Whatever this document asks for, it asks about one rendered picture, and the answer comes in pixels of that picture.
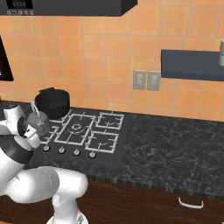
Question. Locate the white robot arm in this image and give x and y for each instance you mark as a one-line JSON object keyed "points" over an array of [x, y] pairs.
{"points": [[27, 182]]}

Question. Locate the brown drawer front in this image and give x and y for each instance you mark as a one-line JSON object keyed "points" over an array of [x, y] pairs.
{"points": [[163, 208]]}

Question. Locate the grey cylinder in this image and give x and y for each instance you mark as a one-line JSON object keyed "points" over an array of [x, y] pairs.
{"points": [[222, 54]]}

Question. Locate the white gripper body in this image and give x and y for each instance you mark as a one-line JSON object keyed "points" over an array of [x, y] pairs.
{"points": [[35, 140]]}

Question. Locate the black wall appliance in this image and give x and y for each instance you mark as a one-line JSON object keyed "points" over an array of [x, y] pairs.
{"points": [[4, 62]]}

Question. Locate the silver hob knob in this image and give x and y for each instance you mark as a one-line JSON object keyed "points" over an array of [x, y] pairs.
{"points": [[76, 152], [92, 154], [61, 150], [46, 148]]}

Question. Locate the black cooking pot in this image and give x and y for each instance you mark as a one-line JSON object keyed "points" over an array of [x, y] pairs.
{"points": [[54, 103]]}

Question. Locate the black range hood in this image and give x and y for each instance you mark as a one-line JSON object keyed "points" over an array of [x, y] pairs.
{"points": [[73, 7]]}

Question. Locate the grey kettle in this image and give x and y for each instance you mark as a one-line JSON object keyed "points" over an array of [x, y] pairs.
{"points": [[39, 122]]}

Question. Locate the black gas hob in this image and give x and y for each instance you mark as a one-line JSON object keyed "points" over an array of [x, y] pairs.
{"points": [[113, 137]]}

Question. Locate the grey wall socket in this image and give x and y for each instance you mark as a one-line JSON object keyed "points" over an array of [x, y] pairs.
{"points": [[154, 80], [140, 79]]}

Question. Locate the dark blue wall shelf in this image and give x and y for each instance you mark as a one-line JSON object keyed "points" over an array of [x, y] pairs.
{"points": [[189, 64]]}

